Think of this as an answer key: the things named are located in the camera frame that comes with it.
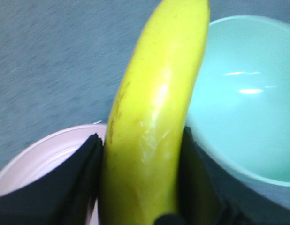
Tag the green bowl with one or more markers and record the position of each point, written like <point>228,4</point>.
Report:
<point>240,110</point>

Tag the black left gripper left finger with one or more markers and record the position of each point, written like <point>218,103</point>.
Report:
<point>64,196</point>

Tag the pink plate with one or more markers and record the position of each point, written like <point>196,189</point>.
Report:
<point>45,155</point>

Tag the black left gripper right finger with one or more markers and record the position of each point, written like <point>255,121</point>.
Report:
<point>208,195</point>

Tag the yellow banana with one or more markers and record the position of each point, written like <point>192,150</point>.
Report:
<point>145,126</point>

